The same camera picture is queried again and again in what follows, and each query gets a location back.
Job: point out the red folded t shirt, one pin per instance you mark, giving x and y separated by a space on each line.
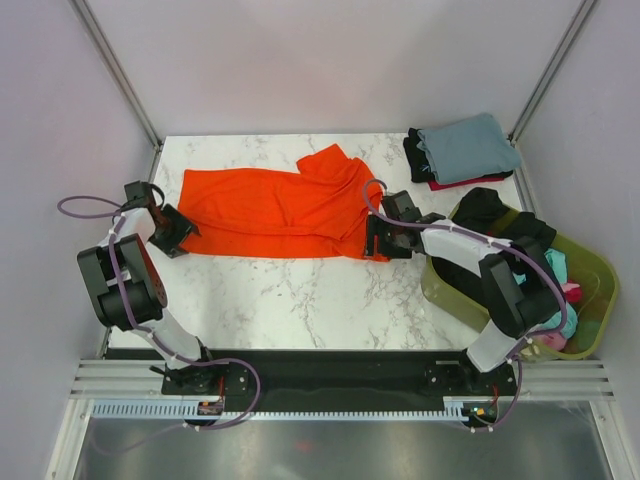
436 186

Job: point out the black folded t shirt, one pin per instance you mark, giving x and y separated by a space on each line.
420 169

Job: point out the right aluminium frame post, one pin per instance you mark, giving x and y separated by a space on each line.
568 40

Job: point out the white slotted cable duct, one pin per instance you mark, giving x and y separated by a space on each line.
193 410

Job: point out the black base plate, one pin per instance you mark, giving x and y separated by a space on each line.
338 381

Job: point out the orange t shirt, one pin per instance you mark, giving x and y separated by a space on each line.
318 211

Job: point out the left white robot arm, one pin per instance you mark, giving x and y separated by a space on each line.
125 288

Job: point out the black t shirt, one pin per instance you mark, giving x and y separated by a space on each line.
420 169
482 211

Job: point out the green plastic bin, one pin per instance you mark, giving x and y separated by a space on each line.
596 277

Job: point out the left aluminium frame post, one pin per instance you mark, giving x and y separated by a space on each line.
101 43

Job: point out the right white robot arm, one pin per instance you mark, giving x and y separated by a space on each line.
519 286

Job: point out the aluminium frame post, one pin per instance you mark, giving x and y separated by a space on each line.
101 43
568 40

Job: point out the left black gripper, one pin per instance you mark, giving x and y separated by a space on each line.
183 228

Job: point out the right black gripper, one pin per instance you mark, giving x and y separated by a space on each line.
373 229

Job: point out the teal t shirt in bin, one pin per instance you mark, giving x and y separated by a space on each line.
558 264

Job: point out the aluminium rail bar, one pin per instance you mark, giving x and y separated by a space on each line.
554 380

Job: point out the grey-blue folded t shirt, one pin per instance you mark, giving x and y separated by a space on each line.
468 149

